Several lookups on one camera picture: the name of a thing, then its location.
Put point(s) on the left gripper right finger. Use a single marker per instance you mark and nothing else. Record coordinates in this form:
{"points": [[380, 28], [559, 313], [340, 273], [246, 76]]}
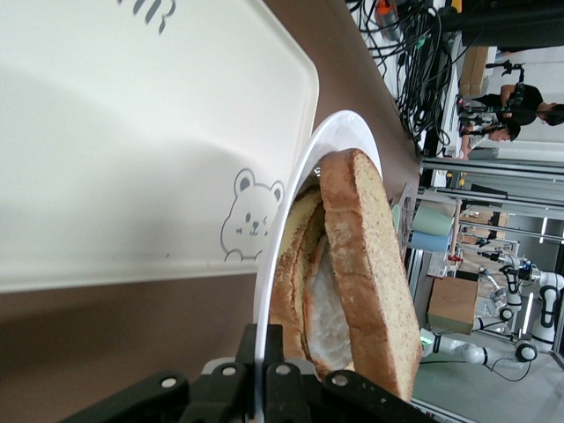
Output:
{"points": [[308, 401]]}

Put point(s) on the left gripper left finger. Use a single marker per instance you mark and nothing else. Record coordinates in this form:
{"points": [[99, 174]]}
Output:
{"points": [[167, 401]]}

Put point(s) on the fried egg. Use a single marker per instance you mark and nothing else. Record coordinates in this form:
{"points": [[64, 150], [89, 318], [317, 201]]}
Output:
{"points": [[326, 317]]}

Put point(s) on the toast slice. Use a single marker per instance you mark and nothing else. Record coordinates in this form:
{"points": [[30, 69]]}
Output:
{"points": [[286, 273]]}

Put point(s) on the plain brown bread slice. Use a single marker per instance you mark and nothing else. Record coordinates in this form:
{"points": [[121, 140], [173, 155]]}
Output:
{"points": [[370, 273]]}

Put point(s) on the white round plate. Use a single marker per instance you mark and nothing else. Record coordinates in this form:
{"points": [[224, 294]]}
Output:
{"points": [[343, 130]]}

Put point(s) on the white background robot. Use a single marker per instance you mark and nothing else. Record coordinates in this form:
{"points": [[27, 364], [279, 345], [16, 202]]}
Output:
{"points": [[467, 352]]}

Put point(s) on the cardboard box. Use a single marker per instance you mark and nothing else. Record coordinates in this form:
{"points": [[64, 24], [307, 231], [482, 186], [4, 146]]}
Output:
{"points": [[454, 304]]}

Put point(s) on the light blue cup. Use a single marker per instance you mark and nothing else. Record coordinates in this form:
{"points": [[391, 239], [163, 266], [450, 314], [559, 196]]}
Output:
{"points": [[429, 241]]}

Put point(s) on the pale green bowl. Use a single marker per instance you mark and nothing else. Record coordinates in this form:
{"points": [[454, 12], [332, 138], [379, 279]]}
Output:
{"points": [[395, 218]]}

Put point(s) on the pale green cup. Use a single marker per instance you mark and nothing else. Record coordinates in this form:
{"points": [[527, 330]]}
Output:
{"points": [[432, 220]]}

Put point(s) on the cream bear print tray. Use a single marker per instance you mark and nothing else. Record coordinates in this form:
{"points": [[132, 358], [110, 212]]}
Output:
{"points": [[132, 132]]}

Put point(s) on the person in white shirt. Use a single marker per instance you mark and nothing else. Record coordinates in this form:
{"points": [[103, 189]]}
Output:
{"points": [[506, 130]]}

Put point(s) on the person in black shirt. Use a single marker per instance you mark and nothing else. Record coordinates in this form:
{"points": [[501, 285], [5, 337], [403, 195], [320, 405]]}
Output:
{"points": [[524, 99]]}

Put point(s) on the aluminium cage frame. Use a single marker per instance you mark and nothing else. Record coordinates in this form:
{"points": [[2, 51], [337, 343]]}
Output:
{"points": [[484, 166]]}

